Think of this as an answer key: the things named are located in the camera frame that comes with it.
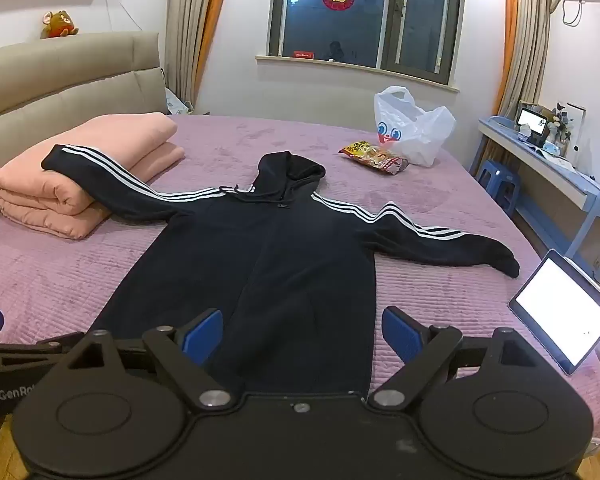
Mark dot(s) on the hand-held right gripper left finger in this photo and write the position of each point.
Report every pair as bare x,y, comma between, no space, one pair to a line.
202,336

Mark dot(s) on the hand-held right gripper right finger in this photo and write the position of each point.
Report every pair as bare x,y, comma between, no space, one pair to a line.
402,336

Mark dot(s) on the black striped hoodie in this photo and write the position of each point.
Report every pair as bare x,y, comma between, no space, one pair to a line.
260,260

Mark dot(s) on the grey tablet with white screen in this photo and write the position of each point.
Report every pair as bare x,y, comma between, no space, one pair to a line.
562,310

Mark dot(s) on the folded pink blanket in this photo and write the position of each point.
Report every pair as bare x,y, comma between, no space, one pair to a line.
80,180

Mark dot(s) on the blue plastic stool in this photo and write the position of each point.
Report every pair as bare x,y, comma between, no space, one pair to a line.
497,185

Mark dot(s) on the yellow red snack packet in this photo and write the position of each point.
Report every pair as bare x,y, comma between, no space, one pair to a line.
375,157

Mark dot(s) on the white plastic bag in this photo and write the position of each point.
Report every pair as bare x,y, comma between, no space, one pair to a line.
420,135

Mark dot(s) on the blue desk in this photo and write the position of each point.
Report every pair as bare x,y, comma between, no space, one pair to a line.
545,170

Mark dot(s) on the white bag with print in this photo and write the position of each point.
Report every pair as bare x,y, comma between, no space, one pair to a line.
176,102

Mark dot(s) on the blue face mask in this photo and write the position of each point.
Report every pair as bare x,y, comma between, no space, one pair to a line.
552,147

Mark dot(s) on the small black smart display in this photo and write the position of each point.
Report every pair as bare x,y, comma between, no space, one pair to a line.
531,121

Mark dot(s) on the beige padded headboard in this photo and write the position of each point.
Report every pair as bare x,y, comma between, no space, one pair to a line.
55,75

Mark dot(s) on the artificial flower bouquet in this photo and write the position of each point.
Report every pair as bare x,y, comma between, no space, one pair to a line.
561,122

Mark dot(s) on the small red box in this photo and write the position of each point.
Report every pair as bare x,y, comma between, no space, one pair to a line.
303,53

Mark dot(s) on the brown plush toy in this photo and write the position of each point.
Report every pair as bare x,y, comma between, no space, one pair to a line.
59,24

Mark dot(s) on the beige and orange curtain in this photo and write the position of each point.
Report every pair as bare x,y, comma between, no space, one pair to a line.
527,35
192,25

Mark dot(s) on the dark framed window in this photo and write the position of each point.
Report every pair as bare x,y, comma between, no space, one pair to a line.
365,20

